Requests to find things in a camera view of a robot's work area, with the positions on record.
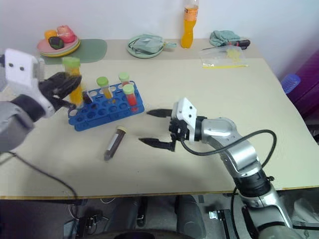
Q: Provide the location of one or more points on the clear plastic zip bag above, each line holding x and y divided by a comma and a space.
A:
224, 56

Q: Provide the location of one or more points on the purple object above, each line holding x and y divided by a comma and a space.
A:
307, 84

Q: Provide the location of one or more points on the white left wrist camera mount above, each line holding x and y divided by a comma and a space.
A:
20, 72

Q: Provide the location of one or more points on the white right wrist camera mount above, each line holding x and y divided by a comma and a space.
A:
187, 109

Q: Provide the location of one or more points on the red black screwdriver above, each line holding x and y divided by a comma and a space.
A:
239, 42

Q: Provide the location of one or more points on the teal cloth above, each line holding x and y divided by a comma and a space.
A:
223, 36

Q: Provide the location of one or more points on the tall yellow tube green cap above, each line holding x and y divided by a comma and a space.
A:
72, 67

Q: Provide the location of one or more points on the dark toy fruit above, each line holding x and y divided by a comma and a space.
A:
56, 42

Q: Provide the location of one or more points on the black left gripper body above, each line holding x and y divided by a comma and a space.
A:
52, 85

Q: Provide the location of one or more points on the grey lidded container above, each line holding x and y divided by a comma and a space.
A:
148, 43

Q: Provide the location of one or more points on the yellow plastic strip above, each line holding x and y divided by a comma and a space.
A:
229, 66

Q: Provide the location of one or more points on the dark rounded shape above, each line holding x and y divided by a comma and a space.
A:
190, 216

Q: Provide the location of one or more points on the orange drink bottle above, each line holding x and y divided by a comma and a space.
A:
189, 27

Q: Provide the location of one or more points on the brown tube beige cap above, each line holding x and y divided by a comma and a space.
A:
115, 143

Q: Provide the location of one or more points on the stack of pastel plates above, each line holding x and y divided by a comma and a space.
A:
67, 48

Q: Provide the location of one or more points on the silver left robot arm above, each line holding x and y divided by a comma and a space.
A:
13, 124

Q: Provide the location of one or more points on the short yellow tube green cap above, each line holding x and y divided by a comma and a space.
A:
106, 88

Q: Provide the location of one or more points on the orange toy fruit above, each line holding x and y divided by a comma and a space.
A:
50, 34

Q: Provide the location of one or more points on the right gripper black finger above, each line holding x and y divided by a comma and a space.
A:
160, 113
157, 143

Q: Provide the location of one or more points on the green table mat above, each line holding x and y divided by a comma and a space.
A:
93, 51

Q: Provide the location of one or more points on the red toy apple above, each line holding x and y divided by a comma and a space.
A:
66, 33

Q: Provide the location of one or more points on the metal bracket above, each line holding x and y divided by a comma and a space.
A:
213, 214

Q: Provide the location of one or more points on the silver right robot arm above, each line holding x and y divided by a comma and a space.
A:
239, 154

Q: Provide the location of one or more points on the light green round plate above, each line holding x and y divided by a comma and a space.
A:
135, 52

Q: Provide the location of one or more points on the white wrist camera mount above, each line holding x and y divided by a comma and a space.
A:
187, 109
20, 72

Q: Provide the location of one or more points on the blue test tube rack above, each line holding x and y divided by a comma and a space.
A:
104, 117

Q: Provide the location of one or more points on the red tube green cap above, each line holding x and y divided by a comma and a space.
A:
123, 77
130, 97

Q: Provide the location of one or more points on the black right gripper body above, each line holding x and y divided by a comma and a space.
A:
179, 129

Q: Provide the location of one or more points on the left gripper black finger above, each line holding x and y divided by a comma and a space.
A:
62, 103
73, 83

